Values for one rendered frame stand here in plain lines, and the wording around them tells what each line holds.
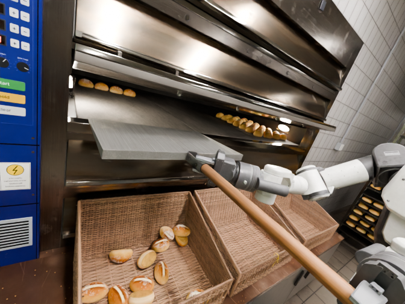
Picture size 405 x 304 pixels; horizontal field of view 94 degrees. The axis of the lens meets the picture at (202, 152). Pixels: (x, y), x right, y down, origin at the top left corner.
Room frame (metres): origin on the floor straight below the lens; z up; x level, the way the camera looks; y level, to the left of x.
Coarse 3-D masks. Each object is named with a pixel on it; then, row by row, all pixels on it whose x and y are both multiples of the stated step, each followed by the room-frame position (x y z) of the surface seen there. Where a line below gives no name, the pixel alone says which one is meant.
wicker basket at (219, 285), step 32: (128, 224) 0.74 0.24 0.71; (160, 224) 0.83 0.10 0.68; (192, 224) 0.87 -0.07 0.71; (96, 256) 0.62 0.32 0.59; (160, 256) 0.72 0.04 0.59; (192, 256) 0.78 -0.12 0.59; (128, 288) 0.54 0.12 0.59; (160, 288) 0.58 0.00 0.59; (192, 288) 0.62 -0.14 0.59; (224, 288) 0.58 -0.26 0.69
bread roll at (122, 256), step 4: (112, 252) 0.63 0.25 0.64; (116, 252) 0.63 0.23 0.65; (120, 252) 0.63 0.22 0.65; (124, 252) 0.64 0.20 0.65; (128, 252) 0.65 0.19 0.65; (132, 252) 0.66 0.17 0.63; (112, 256) 0.61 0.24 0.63; (116, 256) 0.62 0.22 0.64; (120, 256) 0.62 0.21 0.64; (124, 256) 0.63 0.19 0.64; (128, 256) 0.64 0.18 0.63; (112, 260) 0.61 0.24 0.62; (116, 260) 0.61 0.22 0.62; (120, 260) 0.62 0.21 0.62; (124, 260) 0.63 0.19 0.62
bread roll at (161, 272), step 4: (160, 264) 0.64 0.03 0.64; (164, 264) 0.64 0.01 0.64; (156, 268) 0.63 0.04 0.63; (160, 268) 0.62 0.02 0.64; (164, 268) 0.62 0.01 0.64; (156, 272) 0.61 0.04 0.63; (160, 272) 0.61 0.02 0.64; (164, 272) 0.61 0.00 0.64; (168, 272) 0.63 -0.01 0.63; (156, 276) 0.60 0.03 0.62; (160, 276) 0.60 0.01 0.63; (164, 276) 0.60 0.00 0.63; (168, 276) 0.61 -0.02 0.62; (160, 280) 0.59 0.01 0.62; (164, 280) 0.59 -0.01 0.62; (160, 284) 0.58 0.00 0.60
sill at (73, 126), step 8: (72, 120) 0.65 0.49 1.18; (80, 120) 0.67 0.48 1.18; (88, 120) 0.70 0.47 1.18; (72, 128) 0.63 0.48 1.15; (80, 128) 0.65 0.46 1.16; (88, 128) 0.66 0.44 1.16; (208, 136) 1.04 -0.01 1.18; (216, 136) 1.10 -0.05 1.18; (224, 136) 1.17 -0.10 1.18; (224, 144) 1.11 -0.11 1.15; (232, 144) 1.15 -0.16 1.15; (240, 144) 1.20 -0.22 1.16; (248, 144) 1.25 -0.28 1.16; (256, 144) 1.30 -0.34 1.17; (264, 144) 1.35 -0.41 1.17; (272, 144) 1.42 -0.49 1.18; (280, 144) 1.53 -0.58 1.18; (288, 144) 1.65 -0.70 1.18
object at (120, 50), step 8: (88, 40) 0.57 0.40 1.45; (96, 40) 0.58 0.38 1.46; (112, 48) 0.61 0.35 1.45; (120, 48) 0.62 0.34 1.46; (120, 56) 0.62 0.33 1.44; (136, 56) 0.65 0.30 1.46; (144, 56) 0.67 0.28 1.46; (160, 64) 0.71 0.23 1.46; (168, 64) 0.72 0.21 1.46; (176, 72) 0.74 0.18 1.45
